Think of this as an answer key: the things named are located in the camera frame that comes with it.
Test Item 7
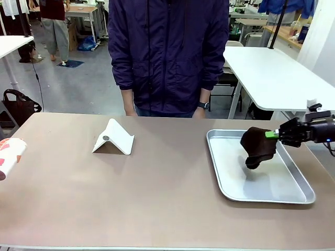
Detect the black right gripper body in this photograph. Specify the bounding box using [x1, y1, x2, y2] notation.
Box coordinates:
[298, 118, 335, 144]

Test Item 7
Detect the dark brown towel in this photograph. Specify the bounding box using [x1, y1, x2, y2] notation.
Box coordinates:
[239, 126, 278, 170]

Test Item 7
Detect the person's right forearm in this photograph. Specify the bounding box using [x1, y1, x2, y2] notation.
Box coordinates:
[120, 88, 135, 108]

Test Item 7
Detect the person's left forearm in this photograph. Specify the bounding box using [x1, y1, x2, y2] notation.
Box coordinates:
[199, 87, 213, 104]

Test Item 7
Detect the person's left hand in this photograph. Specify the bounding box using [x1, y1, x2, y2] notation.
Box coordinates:
[193, 106, 208, 119]

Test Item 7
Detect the silver metal tray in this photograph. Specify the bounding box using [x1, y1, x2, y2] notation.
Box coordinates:
[206, 129, 316, 205]

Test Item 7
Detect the large white work table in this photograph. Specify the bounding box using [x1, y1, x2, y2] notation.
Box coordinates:
[222, 46, 335, 120]

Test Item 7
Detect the black folding chair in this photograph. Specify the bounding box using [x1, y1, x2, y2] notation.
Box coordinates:
[208, 67, 244, 106]

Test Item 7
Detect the wooden workbench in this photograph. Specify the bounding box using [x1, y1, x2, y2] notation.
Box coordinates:
[263, 24, 303, 50]

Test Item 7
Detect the dark blue box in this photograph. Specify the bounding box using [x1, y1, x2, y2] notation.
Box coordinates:
[296, 24, 311, 44]

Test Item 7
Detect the clear plastic drink cup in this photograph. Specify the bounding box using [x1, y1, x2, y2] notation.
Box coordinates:
[288, 13, 302, 38]

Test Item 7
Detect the black vertical pole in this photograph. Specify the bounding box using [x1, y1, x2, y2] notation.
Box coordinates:
[267, 0, 288, 50]

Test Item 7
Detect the bystander in blue jacket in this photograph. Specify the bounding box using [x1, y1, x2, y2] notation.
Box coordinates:
[257, 0, 316, 19]

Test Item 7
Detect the person in navy jacket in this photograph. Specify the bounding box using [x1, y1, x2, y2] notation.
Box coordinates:
[107, 0, 230, 116]

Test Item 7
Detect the white folded roller stand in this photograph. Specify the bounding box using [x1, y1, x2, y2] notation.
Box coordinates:
[91, 118, 135, 156]

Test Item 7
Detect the blue plastic bag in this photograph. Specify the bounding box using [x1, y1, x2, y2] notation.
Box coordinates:
[77, 35, 98, 52]

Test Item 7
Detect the blue floor mat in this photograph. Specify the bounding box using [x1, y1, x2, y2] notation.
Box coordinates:
[56, 59, 85, 69]

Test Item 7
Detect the wooden top background table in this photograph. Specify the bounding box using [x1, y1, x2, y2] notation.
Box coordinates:
[64, 5, 108, 45]

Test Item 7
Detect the bystander in grey trousers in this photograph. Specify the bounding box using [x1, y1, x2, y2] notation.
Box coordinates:
[28, 0, 71, 62]

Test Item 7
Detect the black tote bag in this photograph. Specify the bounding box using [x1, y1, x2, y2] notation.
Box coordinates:
[3, 88, 43, 121]

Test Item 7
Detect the small white side table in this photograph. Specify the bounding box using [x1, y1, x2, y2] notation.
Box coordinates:
[0, 35, 35, 91]

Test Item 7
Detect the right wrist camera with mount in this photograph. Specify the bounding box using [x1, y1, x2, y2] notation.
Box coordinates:
[305, 98, 332, 123]

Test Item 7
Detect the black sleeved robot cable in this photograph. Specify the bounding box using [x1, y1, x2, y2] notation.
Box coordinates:
[323, 140, 335, 158]

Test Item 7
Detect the thin black hanging cable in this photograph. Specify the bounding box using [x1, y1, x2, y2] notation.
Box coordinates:
[28, 43, 45, 106]

